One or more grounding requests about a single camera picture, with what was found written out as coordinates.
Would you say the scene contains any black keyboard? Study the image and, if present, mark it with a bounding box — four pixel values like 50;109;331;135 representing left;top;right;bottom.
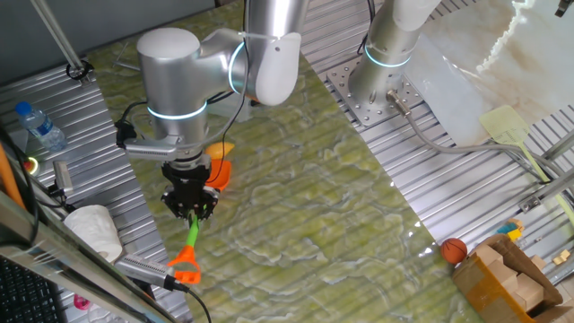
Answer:
0;258;60;323

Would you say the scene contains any small silver camera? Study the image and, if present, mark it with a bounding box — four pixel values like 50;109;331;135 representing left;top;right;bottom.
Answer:
52;160;74;197

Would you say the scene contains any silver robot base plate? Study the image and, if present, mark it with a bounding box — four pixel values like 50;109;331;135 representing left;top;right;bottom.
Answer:
325;56;427;128

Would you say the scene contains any thin metal pole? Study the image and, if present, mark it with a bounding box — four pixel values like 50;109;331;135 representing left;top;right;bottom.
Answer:
30;0;91;88

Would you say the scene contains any pale yellow fly swatter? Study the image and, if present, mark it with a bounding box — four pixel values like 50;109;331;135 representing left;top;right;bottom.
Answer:
478;104;574;225

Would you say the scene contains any aluminium frame rail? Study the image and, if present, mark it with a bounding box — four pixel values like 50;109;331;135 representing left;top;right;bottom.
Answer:
0;190;181;323

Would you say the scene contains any green marble pattern mat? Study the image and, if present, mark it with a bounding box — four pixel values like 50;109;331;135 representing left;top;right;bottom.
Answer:
87;0;486;323

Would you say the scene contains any small toy basketball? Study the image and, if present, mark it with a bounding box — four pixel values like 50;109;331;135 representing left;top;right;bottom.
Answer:
439;237;469;266

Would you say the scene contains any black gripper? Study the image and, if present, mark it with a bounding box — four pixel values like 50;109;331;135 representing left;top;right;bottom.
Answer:
160;161;221;222

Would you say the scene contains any brown cardboard box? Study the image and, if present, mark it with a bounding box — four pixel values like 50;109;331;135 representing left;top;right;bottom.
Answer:
451;232;574;323

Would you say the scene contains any orange pole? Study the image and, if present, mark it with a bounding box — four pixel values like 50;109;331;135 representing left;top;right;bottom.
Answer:
0;143;26;210

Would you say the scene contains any black usb cable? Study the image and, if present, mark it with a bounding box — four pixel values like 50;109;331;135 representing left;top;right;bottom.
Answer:
168;276;213;323

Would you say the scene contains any white cloth cover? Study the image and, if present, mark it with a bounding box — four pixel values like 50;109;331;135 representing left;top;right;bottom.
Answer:
403;0;574;148

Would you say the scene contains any black cable bundle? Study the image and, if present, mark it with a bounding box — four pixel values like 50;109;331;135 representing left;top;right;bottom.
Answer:
357;0;377;56

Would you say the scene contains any black C-clamp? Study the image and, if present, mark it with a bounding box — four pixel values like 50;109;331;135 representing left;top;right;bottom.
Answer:
111;42;142;73

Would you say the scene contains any yellow toy mango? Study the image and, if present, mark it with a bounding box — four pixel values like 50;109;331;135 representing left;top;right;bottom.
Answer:
204;142;236;162

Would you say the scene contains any clear water bottle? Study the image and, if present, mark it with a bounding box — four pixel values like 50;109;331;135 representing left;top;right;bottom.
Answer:
14;100;69;153

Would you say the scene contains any orange shovel with green handle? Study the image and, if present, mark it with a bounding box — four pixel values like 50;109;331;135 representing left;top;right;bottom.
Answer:
168;159;233;286

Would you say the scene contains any ribbed silver depth camera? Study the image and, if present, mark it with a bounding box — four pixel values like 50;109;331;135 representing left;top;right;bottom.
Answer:
114;253;176;292

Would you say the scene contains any aluminium frame bar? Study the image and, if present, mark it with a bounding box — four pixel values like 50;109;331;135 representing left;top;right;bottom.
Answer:
518;168;574;214
540;129;574;162

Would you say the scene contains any thick grey cable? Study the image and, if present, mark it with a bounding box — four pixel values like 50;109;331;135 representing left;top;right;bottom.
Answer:
385;88;567;181

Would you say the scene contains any red round button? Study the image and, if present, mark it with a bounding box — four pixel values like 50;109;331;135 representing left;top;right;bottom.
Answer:
23;155;41;178

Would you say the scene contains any white toilet paper roll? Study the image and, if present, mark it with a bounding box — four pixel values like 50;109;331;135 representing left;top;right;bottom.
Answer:
62;205;124;264

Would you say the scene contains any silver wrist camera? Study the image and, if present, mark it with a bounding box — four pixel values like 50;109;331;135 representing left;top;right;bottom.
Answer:
123;136;181;162

